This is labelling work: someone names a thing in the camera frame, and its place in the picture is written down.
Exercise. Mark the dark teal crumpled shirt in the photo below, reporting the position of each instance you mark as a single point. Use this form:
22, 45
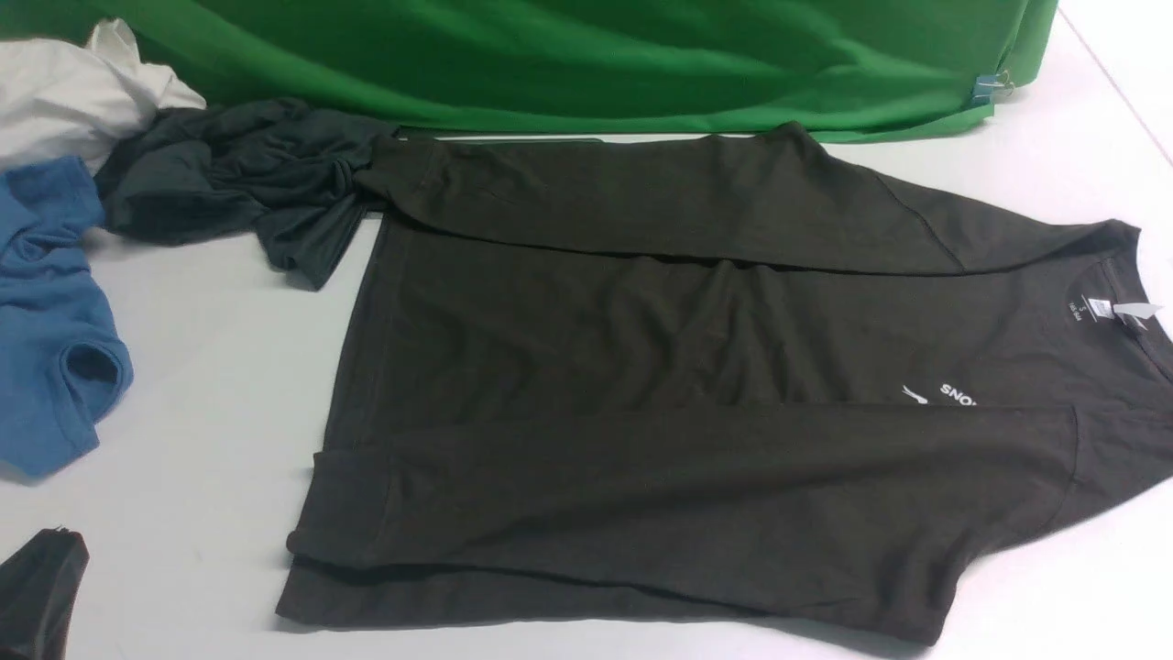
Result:
279, 168

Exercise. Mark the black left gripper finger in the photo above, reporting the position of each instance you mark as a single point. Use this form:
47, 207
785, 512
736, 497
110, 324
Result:
39, 584

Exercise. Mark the white crumpled cloth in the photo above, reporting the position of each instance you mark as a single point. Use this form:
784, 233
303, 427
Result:
58, 99

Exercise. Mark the blue binder clip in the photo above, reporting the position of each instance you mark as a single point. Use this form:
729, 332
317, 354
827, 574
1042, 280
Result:
992, 88

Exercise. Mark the blue crumpled shirt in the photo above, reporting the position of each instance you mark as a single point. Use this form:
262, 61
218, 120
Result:
63, 364

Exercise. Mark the green backdrop cloth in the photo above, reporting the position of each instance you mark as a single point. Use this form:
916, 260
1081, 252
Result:
850, 72

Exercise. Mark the dark gray long-sleeved shirt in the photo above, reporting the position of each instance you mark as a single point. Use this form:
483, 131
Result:
714, 378

